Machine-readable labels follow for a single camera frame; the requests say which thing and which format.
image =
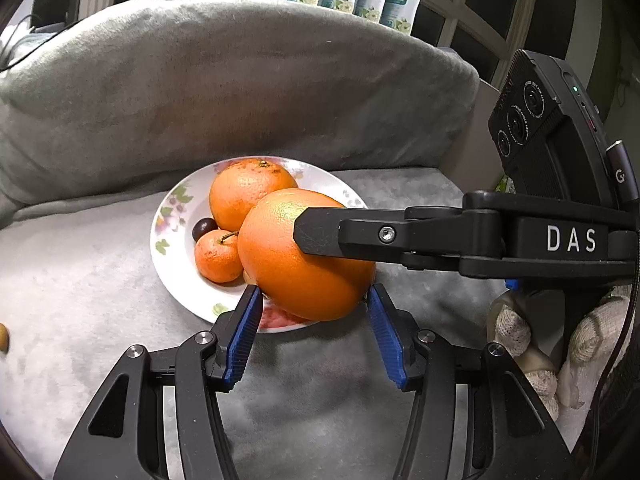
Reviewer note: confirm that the dark grape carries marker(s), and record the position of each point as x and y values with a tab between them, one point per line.
202	229

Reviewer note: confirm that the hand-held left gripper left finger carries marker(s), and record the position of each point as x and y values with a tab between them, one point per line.
242	340

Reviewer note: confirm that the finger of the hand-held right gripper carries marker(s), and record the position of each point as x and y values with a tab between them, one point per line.
360	235

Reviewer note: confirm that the large orange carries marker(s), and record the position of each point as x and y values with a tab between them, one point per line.
300	285

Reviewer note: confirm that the white floral plate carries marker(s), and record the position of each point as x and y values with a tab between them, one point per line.
175	255

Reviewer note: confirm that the grey fleece blanket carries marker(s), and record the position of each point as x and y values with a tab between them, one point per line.
100	285

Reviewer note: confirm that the white window frame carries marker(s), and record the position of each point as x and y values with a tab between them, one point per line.
507	45

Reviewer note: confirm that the small tangerine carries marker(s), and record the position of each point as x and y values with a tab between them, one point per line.
217	260

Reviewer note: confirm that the person's right hand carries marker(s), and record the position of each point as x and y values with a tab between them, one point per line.
590	340

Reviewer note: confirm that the grey fleece cushion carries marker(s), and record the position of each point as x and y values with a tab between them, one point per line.
200	85

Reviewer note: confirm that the small brown fruit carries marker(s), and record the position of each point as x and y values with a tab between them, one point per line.
3	338

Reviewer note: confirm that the floral patterned box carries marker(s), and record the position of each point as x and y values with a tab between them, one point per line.
506	184

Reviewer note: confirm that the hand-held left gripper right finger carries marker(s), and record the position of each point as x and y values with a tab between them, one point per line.
387	340

